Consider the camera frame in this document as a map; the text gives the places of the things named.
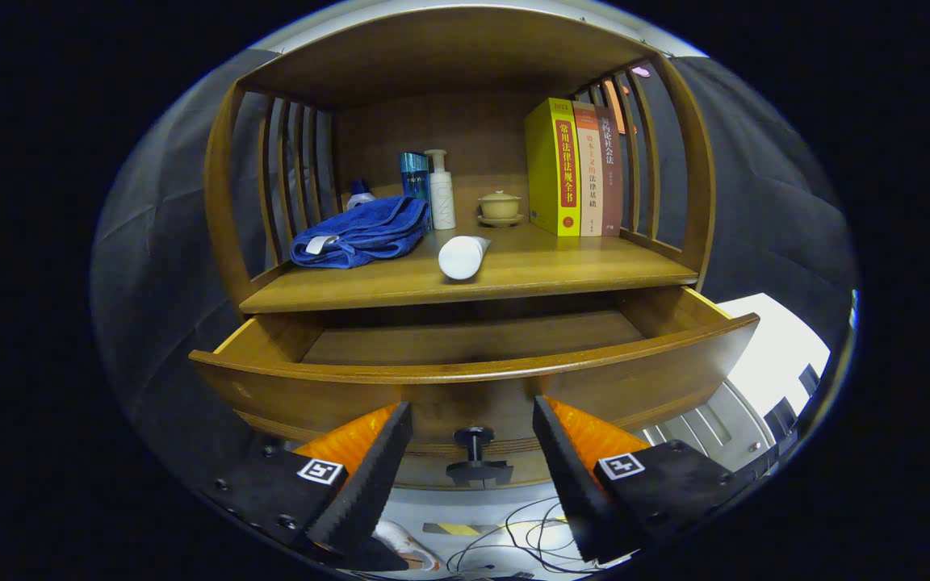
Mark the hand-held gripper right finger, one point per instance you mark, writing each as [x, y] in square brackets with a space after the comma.
[574, 492]

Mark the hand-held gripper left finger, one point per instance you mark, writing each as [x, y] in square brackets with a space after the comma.
[368, 484]

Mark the wooden drawer with black knob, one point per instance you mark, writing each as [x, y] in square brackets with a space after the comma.
[465, 395]

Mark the white green-print tube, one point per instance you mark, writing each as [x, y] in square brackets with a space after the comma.
[461, 258]

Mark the wooden countertop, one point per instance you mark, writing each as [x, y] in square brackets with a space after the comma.
[562, 262]

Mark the white drawer cabinet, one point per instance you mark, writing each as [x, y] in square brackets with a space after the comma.
[772, 347]

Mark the wooden cabinet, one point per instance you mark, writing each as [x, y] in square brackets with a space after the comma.
[433, 56]

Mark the white shoe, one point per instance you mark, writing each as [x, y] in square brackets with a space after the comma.
[404, 545]

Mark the blue folded towel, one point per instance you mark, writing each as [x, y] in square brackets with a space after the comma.
[360, 234]

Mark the beige saucer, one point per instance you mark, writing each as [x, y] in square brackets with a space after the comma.
[500, 222]

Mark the small white blue-capped bottle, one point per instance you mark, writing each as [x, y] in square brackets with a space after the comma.
[360, 196]

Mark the white pump bottle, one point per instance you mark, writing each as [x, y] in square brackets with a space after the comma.
[441, 198]

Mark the beige lidded teacup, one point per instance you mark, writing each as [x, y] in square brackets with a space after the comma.
[500, 206]

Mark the teal blue bottle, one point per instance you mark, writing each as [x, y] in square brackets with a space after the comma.
[414, 173]

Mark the black backdrop cloth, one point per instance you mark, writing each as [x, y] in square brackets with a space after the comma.
[158, 242]

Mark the orange and white book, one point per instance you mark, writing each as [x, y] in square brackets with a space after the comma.
[588, 169]

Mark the yellow book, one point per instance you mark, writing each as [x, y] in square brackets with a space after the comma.
[546, 169]

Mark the brown book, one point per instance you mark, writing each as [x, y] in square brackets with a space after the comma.
[610, 169]

